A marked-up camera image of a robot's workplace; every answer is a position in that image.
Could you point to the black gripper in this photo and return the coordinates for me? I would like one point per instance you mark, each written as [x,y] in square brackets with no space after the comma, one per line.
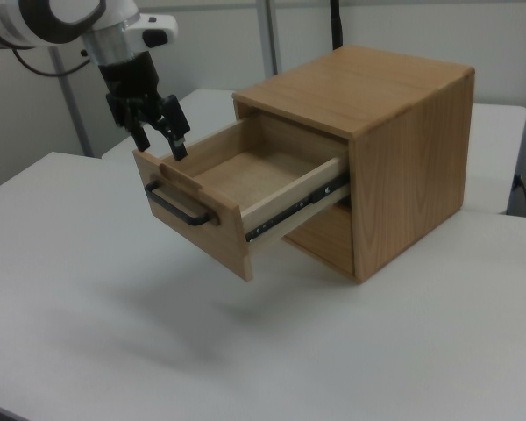
[131,83]

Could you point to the wooden two-drawer cabinet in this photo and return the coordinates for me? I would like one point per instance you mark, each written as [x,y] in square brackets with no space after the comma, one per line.
[412,166]

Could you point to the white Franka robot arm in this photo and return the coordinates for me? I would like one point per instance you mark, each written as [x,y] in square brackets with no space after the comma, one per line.
[57,22]

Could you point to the black drawer slide rail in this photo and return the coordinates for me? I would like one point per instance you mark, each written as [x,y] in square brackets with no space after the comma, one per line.
[298,206]

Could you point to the black camera stand pole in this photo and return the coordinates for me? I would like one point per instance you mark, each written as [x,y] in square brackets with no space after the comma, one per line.
[336,24]

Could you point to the grey metal partition post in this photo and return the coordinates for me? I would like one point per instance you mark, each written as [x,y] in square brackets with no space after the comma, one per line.
[269,37]

